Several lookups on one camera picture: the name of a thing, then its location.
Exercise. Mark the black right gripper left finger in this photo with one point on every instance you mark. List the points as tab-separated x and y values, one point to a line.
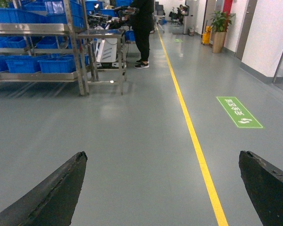
52	202

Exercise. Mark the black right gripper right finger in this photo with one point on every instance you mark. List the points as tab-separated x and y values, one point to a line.
264	184

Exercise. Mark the steel shelf rack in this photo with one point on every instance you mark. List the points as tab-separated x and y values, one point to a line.
38	29

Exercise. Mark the yellow mop bucket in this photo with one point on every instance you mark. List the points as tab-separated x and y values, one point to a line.
206	36

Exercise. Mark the plant in gold pot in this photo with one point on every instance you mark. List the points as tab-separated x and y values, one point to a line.
220	22

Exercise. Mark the steel table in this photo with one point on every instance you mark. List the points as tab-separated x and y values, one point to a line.
90	37

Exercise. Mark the person in black clothes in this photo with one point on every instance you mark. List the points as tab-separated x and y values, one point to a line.
142	24

